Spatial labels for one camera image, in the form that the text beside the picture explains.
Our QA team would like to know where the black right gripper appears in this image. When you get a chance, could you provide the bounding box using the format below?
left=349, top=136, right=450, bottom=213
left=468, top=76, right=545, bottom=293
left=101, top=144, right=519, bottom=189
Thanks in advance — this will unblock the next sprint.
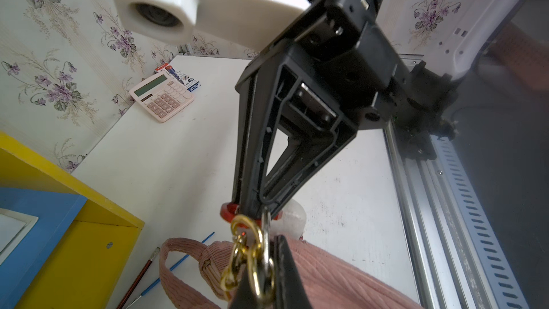
left=232, top=0, right=410, bottom=218

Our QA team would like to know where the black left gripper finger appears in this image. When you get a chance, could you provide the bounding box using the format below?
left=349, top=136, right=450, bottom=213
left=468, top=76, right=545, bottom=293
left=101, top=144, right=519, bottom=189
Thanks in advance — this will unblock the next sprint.
left=229, top=234, right=314, bottom=309

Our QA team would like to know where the pink corduroy handbag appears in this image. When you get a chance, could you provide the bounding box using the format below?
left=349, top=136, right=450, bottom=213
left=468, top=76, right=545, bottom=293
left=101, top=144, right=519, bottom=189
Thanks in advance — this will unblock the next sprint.
left=159, top=212, right=419, bottom=308

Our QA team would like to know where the white kitty plush keychain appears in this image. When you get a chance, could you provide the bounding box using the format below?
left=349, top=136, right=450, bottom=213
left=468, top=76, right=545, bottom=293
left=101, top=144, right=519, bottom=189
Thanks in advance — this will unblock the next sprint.
left=220, top=200, right=307, bottom=240

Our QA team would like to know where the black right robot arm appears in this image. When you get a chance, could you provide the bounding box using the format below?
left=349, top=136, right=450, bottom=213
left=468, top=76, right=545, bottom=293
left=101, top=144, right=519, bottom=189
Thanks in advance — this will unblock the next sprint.
left=231, top=0, right=520, bottom=219

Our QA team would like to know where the blue white pencil box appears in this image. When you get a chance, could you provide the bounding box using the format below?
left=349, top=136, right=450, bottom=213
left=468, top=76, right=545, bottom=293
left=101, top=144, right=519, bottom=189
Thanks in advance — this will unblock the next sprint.
left=154, top=63, right=200, bottom=92

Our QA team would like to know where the pink calculator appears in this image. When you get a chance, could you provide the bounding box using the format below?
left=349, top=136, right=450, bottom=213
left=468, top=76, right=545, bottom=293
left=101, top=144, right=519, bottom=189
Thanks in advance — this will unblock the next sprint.
left=130, top=70, right=194, bottom=123

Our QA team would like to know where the yellow pink wooden shelf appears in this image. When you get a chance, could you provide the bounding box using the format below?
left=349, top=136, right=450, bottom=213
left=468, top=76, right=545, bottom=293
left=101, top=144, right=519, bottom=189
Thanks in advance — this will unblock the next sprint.
left=1, top=134, right=144, bottom=308

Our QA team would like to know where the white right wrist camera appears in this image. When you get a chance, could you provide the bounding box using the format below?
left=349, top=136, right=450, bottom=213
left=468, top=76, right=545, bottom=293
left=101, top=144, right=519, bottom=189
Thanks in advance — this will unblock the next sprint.
left=113, top=0, right=310, bottom=51

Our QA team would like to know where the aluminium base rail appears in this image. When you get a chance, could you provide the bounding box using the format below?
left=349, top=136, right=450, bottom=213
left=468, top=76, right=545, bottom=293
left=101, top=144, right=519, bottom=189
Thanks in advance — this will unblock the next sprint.
left=384, top=124, right=528, bottom=308

